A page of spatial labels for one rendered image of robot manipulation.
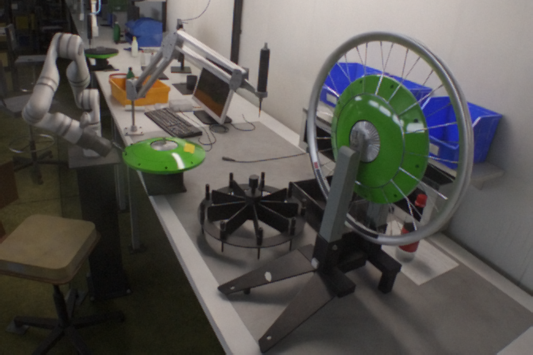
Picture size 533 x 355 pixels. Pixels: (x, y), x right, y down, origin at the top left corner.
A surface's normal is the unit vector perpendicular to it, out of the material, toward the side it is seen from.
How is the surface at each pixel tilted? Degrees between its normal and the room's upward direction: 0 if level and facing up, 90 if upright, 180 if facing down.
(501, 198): 90
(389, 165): 94
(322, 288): 18
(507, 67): 90
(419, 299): 0
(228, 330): 0
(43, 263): 0
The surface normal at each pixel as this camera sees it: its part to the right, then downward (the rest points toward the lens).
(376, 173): -0.79, 0.30
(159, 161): 0.11, -0.71
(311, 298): -0.18, -0.82
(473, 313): 0.08, -0.91
